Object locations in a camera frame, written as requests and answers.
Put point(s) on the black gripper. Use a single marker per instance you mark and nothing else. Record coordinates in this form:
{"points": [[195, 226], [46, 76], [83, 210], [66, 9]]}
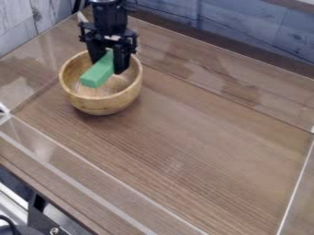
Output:
{"points": [[107, 32]]}

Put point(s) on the green rectangular block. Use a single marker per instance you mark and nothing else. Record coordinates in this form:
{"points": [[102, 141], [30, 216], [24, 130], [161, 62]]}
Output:
{"points": [[99, 72]]}

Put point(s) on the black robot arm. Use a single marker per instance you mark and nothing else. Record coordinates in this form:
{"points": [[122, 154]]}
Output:
{"points": [[107, 33]]}

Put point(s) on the wooden bowl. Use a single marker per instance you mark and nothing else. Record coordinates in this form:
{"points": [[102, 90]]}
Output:
{"points": [[114, 96]]}

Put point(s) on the clear acrylic corner bracket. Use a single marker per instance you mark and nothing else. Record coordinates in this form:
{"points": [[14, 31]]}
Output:
{"points": [[82, 17]]}

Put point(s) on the black table leg frame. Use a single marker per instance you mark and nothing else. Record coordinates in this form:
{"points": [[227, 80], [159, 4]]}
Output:
{"points": [[39, 221]]}

